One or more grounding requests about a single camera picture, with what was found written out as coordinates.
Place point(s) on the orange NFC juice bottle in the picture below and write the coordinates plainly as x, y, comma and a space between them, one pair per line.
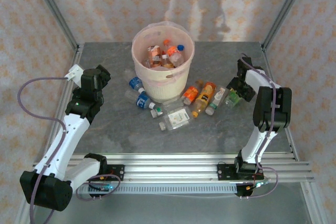
191, 93

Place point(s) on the aluminium side rail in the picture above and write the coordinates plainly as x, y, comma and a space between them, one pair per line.
266, 58
77, 53

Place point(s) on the blue label clear water bottle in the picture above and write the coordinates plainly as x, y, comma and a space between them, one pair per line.
135, 82

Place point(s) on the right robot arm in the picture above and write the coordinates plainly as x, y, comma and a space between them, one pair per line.
273, 108

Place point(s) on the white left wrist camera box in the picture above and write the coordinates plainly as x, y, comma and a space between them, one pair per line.
74, 73

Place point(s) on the blue label bottle white cap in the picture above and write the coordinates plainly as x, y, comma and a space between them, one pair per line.
143, 100

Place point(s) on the clear plastic box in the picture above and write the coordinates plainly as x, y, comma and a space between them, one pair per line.
172, 105

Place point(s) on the blue cap clear bottle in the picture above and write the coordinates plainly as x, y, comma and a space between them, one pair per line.
180, 48

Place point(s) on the small green label bottle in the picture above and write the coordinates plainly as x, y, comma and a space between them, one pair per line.
156, 111

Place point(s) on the small orange label bottle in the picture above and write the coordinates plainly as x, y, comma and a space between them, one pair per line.
172, 51

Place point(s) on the white label bottle green cap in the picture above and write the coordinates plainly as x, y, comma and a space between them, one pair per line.
217, 97

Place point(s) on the tiny clear plastic jar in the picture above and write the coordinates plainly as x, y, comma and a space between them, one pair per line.
162, 126

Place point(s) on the yellow juice bottle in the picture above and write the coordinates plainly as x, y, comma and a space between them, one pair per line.
203, 99

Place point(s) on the aluminium front rail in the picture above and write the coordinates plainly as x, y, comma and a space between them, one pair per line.
170, 171

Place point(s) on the aluminium frame post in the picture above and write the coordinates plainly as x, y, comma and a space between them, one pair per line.
289, 1
51, 1

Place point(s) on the small circuit board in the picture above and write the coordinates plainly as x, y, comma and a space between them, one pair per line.
258, 184
102, 187

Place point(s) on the white plastic bin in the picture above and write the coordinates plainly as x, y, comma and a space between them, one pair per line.
165, 90

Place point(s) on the clear plastic bottle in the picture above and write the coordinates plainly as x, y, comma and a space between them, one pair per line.
148, 63

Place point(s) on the clear container white green label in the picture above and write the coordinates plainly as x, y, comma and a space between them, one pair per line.
178, 118

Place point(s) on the copper label plastic bottle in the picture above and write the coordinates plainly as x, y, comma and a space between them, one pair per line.
155, 53

